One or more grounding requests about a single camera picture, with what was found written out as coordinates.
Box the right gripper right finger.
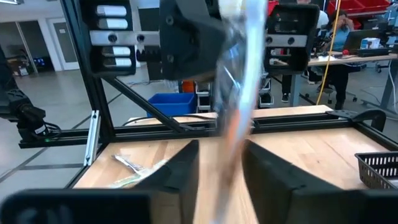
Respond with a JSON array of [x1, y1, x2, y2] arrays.
[[241, 139, 398, 224]]

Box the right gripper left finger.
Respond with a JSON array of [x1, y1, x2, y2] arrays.
[[0, 139, 200, 224]]

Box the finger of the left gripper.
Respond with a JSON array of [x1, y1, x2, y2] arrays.
[[159, 0, 227, 82]]

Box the purple toothbrush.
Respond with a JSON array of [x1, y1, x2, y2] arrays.
[[111, 154, 146, 175]]

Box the orange toothbrush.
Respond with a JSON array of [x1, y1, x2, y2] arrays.
[[211, 0, 270, 224]]

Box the green toothbrush in clear wrapper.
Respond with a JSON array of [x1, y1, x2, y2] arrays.
[[107, 160, 170, 189]]

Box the white bin shelf unit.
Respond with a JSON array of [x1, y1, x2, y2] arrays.
[[195, 81, 213, 113]]

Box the blue plastic storage bin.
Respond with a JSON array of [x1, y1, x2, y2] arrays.
[[146, 92, 198, 118]]

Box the black perforated plastic basket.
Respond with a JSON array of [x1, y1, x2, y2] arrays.
[[354, 151, 398, 190]]

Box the person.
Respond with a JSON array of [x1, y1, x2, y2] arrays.
[[322, 9, 358, 110], [279, 0, 330, 103]]

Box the wooden office desk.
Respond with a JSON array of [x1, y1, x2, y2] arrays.
[[306, 52, 398, 110]]

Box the black laptop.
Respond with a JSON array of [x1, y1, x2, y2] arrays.
[[343, 29, 381, 54]]

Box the red storage bins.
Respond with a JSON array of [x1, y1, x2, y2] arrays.
[[326, 0, 392, 18]]

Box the black aluminium table frame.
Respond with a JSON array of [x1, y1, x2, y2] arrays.
[[18, 0, 398, 190]]

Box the silver aluminium frame bracket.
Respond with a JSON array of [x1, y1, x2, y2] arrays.
[[83, 110, 102, 167]]

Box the yellow hanging cable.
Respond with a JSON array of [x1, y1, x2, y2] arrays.
[[316, 0, 342, 106]]

